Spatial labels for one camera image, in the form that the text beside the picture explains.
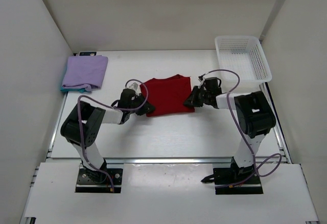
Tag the dark label sticker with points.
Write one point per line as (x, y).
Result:
(87, 53)

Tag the teal t shirt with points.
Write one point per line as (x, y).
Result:
(72, 89)

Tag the white plastic basket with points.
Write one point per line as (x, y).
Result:
(245, 56)

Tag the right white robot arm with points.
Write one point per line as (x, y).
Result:
(252, 114)

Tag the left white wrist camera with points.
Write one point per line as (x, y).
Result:
(135, 87)

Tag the lilac t shirt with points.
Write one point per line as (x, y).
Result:
(85, 71)

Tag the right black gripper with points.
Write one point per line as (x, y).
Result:
(193, 101)

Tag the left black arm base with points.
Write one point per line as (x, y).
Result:
(88, 182)

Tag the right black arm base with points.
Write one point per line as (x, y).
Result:
(234, 181)

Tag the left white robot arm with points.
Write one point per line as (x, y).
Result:
(82, 125)

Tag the red t shirt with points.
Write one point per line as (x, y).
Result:
(168, 95)

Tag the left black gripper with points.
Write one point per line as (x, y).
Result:
(146, 108)

